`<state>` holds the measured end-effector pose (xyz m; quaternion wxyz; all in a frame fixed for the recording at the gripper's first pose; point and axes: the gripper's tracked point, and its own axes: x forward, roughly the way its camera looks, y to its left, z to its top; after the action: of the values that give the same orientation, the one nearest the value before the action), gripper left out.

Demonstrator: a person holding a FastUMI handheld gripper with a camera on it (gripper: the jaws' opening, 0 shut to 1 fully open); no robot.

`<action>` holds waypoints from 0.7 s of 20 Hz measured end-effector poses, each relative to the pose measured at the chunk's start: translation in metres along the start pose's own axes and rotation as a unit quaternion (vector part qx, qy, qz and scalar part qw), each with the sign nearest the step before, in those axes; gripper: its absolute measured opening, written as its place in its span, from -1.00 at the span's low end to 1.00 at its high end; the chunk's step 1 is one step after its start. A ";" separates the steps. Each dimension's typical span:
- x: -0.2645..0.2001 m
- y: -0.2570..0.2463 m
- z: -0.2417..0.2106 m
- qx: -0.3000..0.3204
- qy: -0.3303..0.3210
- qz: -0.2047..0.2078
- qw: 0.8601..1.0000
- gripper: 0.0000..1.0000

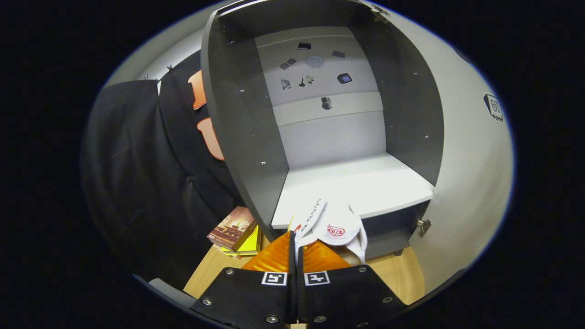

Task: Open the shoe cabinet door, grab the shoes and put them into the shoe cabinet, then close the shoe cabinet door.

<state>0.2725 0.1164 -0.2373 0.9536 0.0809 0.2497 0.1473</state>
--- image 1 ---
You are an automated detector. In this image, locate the white canvas shoe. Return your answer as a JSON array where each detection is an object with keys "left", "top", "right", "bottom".
[{"left": 288, "top": 198, "right": 368, "bottom": 265}]

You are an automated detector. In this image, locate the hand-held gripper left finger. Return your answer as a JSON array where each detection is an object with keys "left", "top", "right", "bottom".
[{"left": 190, "top": 231, "right": 298, "bottom": 329}]

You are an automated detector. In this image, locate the dark grey shoe cabinet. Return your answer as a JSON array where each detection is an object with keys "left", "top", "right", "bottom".
[{"left": 201, "top": 0, "right": 445, "bottom": 259}]

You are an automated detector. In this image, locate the row of black cloth clips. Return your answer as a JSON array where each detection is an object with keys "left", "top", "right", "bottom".
[{"left": 144, "top": 64, "right": 176, "bottom": 83}]

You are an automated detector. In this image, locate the brown cover book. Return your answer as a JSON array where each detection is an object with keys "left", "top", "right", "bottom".
[{"left": 207, "top": 206, "right": 257, "bottom": 250}]

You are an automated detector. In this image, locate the yellow book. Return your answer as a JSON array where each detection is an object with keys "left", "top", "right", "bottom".
[{"left": 219, "top": 224, "right": 262, "bottom": 255}]

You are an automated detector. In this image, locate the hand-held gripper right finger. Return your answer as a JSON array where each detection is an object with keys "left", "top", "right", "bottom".
[{"left": 296, "top": 240, "right": 407, "bottom": 329}]

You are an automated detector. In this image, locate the black backdrop cloth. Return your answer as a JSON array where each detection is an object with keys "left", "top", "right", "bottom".
[{"left": 81, "top": 50, "right": 247, "bottom": 284}]

